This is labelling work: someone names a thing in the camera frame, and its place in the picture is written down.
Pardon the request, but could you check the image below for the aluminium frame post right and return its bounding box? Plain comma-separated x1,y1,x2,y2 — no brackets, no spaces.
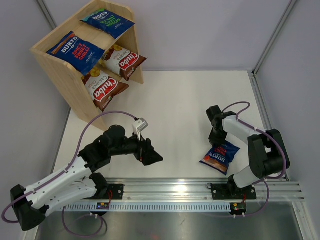
252,0,299,77

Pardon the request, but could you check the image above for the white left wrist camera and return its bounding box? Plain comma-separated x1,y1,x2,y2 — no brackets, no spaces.
132,118,149,141

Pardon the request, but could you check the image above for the aluminium mounting rail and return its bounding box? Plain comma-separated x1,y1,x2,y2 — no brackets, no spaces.
32,177,305,201

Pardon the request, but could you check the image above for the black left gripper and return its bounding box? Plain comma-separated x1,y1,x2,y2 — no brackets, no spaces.
110,128,163,166

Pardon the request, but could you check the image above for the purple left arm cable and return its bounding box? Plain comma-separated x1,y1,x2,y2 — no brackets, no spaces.
1,110,138,236

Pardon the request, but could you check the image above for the blue Burts spicy chilli bag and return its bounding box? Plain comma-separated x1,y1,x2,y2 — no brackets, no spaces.
46,31,105,76

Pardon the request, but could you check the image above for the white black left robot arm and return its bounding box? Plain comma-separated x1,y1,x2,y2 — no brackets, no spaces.
10,125,163,231

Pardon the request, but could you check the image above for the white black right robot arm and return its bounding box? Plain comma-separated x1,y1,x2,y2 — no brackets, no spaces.
201,105,291,200

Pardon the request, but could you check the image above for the blue Burts sea salt bag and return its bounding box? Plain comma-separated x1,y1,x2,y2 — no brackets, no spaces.
80,8,135,39

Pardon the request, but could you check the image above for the brown Chuba cassava chips bag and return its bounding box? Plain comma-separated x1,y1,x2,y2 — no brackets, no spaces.
81,67,129,112

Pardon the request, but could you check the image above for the white slotted cable duct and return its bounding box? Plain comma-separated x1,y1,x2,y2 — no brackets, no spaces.
65,201,246,213

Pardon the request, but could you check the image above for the light wooden shelf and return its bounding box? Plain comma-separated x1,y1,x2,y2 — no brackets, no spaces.
31,0,139,123

